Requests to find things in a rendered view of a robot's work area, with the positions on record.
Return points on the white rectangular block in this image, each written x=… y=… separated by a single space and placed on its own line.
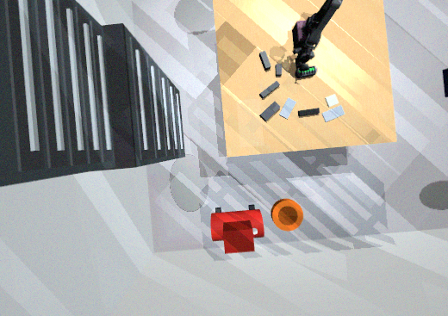
x=332 y=100

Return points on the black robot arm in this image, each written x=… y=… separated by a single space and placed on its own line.
x=314 y=26

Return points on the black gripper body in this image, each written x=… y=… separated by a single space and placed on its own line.
x=303 y=66

